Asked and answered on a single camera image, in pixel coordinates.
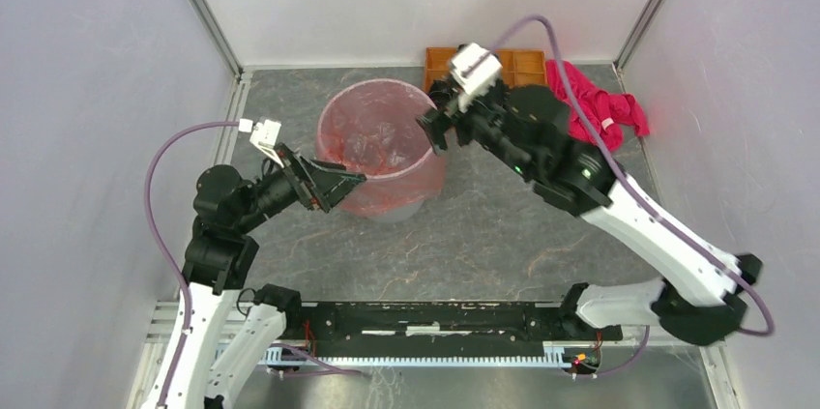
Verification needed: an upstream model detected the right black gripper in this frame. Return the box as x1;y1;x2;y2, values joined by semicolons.
415;79;536;179

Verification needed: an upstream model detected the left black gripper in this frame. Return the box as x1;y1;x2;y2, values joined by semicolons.
237;141;367;231

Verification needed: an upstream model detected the red translucent trash bag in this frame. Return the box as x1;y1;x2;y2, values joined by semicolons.
315;77;448;218

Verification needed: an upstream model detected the grey plastic trash bin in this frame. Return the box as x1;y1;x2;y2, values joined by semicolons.
315;77;448;224

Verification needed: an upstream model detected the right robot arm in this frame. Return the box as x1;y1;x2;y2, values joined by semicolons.
417;80;762;346

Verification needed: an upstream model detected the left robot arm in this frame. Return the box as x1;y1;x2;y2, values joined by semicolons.
142;145;366;408

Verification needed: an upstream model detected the orange compartment tray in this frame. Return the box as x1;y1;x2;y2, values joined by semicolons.
423;47;548;92

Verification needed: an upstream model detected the pink crumpled cloth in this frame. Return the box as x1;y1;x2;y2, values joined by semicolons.
545;59;650;153

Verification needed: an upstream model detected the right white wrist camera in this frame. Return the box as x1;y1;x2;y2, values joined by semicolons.
448;43;502;113

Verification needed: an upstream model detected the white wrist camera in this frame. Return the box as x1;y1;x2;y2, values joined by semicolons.
448;43;502;113
238;118;283;167

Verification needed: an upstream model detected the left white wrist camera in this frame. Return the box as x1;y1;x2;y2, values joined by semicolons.
238;118;283;167

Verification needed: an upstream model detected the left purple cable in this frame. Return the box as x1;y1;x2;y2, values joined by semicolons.
143;121;254;409

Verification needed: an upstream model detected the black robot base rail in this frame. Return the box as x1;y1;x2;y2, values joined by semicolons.
242;285;623;359

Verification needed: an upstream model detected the white slotted cable duct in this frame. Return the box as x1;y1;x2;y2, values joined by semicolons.
258;346;593;370

